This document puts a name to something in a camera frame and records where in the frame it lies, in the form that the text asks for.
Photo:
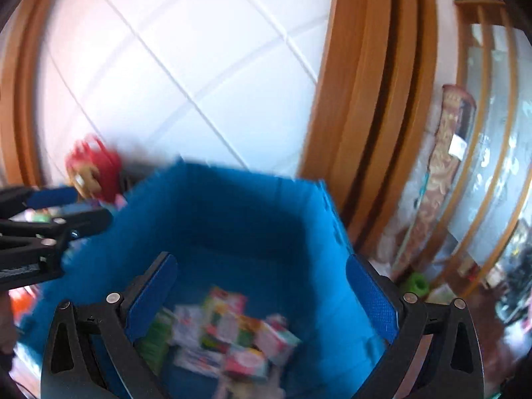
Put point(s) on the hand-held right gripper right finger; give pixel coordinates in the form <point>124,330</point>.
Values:
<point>370,295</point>

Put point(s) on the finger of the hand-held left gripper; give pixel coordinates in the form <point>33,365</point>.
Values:
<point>83,218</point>
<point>45,197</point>

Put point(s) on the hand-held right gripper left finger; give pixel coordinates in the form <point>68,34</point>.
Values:
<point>153,295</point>

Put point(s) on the pile of small colourful boxes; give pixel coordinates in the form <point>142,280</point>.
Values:
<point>232,332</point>

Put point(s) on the blue plastic crate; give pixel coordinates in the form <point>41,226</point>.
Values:
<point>249,216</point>

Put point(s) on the brown teddy bear toy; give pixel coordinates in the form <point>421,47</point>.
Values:
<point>85,183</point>

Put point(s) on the red toy handbag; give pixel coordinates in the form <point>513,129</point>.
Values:
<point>106,170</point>

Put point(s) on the rolled patterned carpet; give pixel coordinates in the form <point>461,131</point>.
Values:
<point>440,174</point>

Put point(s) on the pile of dark clothes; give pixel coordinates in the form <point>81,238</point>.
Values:
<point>515,286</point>

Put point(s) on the wooden framed glass partition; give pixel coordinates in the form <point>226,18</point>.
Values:
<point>490,153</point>

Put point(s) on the wooden wall trim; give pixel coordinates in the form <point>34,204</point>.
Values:
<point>18,91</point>

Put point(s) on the wooden door frame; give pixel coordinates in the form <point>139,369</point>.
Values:
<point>365,91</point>

